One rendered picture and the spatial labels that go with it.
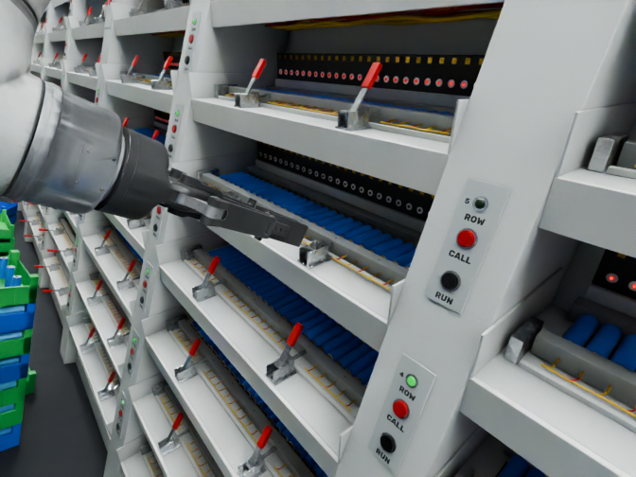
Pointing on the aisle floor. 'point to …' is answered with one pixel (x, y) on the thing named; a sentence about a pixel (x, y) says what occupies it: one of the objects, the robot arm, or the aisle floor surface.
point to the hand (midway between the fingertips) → (278, 226)
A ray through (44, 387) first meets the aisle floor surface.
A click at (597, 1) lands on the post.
